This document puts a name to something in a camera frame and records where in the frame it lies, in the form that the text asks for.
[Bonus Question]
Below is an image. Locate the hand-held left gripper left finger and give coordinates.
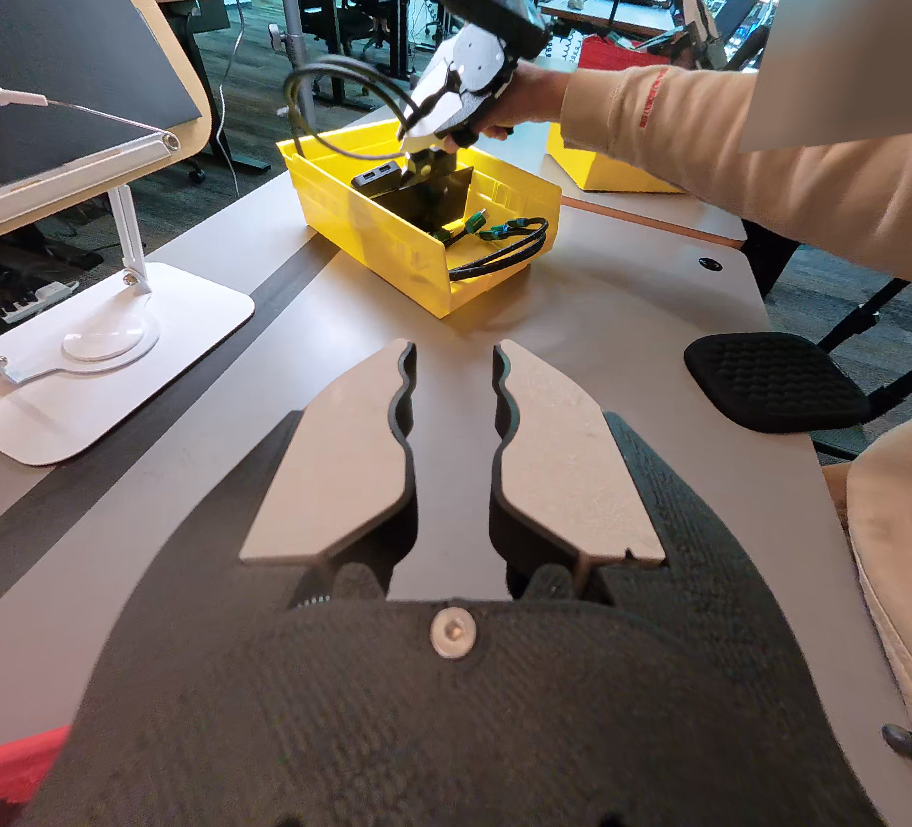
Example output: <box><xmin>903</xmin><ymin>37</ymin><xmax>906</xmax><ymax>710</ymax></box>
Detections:
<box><xmin>238</xmin><ymin>339</ymin><xmax>418</xmax><ymax>601</ymax></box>

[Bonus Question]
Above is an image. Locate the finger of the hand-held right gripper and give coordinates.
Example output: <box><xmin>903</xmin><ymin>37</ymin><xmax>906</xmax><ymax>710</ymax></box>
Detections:
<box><xmin>402</xmin><ymin>94</ymin><xmax>471</xmax><ymax>153</ymax></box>
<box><xmin>409</xmin><ymin>33</ymin><xmax>510</xmax><ymax>123</ymax></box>

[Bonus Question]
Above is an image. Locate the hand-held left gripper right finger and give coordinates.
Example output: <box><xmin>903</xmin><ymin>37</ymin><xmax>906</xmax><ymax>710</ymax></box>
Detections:
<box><xmin>490</xmin><ymin>339</ymin><xmax>667</xmax><ymax>599</ymax></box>

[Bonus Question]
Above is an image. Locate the yellow storage bin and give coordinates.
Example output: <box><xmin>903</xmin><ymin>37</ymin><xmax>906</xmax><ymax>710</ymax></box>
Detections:
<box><xmin>276</xmin><ymin>118</ymin><xmax>564</xmax><ymax>320</ymax></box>

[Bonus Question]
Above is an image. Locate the red storage bin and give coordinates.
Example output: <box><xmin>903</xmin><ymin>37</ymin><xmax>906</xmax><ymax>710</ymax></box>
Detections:
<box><xmin>0</xmin><ymin>724</ymin><xmax>72</xmax><ymax>827</ymax></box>

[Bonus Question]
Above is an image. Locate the person's right forearm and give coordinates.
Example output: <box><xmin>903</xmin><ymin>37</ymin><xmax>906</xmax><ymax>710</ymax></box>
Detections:
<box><xmin>559</xmin><ymin>64</ymin><xmax>912</xmax><ymax>280</ymax></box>

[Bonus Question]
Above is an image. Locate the person's right hand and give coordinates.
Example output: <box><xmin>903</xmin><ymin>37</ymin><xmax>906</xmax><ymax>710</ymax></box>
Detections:
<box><xmin>476</xmin><ymin>61</ymin><xmax>571</xmax><ymax>143</ymax></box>

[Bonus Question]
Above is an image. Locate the small red crate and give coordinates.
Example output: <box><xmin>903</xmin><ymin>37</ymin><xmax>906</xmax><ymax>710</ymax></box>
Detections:
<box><xmin>579</xmin><ymin>35</ymin><xmax>671</xmax><ymax>71</ymax></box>

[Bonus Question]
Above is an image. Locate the small yellow bin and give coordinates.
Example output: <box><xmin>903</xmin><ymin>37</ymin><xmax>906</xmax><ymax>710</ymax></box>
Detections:
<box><xmin>545</xmin><ymin>122</ymin><xmax>685</xmax><ymax>194</ymax></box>

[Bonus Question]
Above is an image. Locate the black chair armrest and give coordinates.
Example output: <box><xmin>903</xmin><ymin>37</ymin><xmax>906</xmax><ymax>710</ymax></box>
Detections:
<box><xmin>684</xmin><ymin>332</ymin><xmax>872</xmax><ymax>434</ymax></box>

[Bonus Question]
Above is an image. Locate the white tablet stand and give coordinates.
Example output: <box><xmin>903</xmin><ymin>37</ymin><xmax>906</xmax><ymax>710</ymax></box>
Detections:
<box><xmin>0</xmin><ymin>88</ymin><xmax>256</xmax><ymax>467</ymax></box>

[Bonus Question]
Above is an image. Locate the person's beige hoodie torso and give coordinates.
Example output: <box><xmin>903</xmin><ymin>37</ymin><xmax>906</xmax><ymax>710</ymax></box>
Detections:
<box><xmin>823</xmin><ymin>424</ymin><xmax>912</xmax><ymax>686</ymax></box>

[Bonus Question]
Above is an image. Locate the white power strip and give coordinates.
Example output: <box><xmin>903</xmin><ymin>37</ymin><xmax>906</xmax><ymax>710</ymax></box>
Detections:
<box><xmin>0</xmin><ymin>279</ymin><xmax>81</xmax><ymax>326</ymax></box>

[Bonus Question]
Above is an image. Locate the wooden board with black panel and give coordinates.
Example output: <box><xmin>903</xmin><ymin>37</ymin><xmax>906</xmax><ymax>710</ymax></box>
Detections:
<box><xmin>0</xmin><ymin>0</ymin><xmax>213</xmax><ymax>237</ymax></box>

